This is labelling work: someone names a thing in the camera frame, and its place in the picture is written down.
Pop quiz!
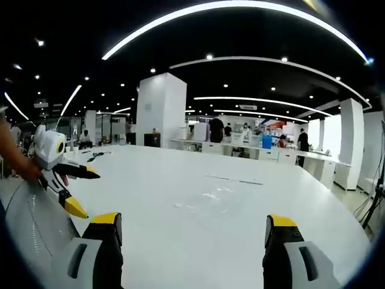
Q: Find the long white counter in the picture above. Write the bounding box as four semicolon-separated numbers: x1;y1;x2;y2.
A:
170;138;353;182

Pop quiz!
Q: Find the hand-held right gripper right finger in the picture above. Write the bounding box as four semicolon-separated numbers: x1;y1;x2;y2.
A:
262;214;342;289

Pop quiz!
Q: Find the black tripod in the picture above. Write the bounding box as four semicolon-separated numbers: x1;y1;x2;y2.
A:
360;176;385;230

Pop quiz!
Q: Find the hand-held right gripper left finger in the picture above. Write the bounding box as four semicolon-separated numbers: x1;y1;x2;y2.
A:
55;212;125;289

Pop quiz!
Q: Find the person's left hand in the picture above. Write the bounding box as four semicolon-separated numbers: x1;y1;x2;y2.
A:
20;158;43;183

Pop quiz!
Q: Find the clear food packaging bag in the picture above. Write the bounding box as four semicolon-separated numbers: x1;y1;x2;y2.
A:
173;186;244;218

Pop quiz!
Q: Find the black tool on table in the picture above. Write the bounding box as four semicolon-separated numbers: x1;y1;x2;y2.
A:
86;151;105;163

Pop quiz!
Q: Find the grey stitched fabric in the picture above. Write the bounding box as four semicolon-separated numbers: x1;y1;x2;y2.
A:
4;177;82;273

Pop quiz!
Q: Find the curved ceiling light strip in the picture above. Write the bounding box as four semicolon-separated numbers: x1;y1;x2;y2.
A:
169;55;373;110
60;84;83;118
193;96;333;117
101;0;369;63

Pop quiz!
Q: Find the black box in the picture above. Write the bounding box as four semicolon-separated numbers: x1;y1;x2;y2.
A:
144;133;165;148

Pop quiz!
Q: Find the white cabinet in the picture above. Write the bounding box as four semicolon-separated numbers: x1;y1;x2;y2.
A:
193;122;211;141

